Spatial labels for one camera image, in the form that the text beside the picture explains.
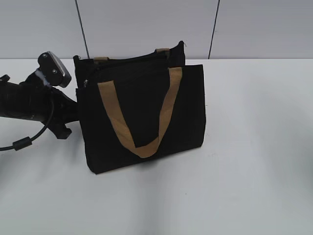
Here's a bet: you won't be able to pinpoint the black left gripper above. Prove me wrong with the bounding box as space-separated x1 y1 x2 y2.
19 73 78 140

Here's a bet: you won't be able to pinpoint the black tote bag tan handles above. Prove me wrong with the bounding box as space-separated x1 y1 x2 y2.
73 41 206 174

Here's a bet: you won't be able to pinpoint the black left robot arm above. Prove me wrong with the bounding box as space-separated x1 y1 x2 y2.
0 73 79 140

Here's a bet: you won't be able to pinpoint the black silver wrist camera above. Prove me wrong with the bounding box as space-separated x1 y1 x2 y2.
38 51 71 88

